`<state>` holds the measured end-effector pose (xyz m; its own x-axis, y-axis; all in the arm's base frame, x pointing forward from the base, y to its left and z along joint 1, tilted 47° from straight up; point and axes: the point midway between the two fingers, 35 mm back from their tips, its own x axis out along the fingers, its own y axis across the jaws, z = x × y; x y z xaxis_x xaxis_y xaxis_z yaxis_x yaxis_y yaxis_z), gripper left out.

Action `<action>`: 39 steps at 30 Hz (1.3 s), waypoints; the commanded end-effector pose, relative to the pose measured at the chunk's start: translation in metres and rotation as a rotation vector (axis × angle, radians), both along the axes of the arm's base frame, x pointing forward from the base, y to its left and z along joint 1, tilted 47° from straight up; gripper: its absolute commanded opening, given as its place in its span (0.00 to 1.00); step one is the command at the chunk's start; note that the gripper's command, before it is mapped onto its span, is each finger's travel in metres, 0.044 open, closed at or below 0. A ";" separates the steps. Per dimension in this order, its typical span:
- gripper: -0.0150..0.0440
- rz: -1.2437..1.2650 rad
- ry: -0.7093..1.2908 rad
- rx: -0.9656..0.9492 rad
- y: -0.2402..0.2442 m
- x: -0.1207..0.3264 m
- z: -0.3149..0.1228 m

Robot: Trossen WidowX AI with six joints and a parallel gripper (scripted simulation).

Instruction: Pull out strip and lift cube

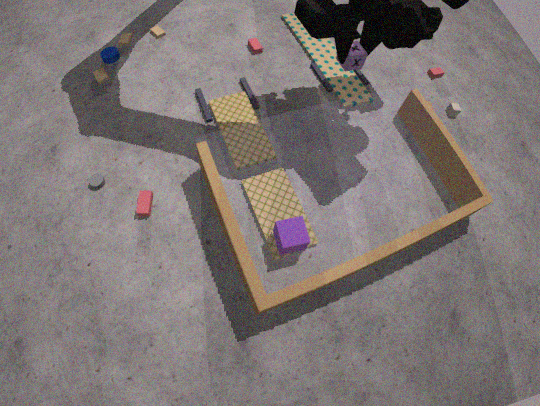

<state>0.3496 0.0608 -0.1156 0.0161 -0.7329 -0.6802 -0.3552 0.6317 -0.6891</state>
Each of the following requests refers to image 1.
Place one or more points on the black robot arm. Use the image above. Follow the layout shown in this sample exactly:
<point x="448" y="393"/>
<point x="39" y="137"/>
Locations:
<point x="404" y="23"/>

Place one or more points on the blue cylinder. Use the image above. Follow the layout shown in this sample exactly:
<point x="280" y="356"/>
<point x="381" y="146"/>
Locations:
<point x="110" y="55"/>

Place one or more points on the purple cube with black x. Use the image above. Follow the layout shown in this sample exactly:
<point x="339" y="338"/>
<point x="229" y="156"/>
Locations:
<point x="355" y="59"/>

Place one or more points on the small pink block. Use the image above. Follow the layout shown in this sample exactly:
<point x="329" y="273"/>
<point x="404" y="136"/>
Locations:
<point x="144" y="203"/>
<point x="255" y="46"/>
<point x="435" y="72"/>

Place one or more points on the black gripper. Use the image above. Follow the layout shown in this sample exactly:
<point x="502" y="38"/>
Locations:
<point x="324" y="19"/>

